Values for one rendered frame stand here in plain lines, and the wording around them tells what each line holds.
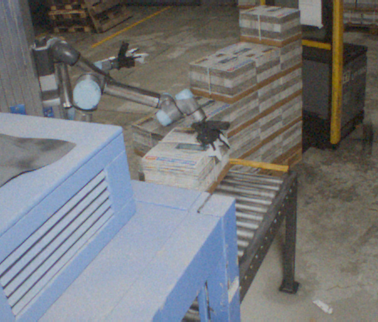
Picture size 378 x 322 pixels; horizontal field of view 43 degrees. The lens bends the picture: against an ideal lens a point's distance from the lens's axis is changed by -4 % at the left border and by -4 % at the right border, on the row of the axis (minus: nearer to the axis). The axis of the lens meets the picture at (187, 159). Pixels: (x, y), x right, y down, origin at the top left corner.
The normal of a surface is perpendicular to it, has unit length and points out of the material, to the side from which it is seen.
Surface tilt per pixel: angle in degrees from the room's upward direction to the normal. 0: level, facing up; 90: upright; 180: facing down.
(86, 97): 83
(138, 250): 0
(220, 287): 90
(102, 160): 90
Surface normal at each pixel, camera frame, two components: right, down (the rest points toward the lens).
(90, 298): -0.10, -0.87
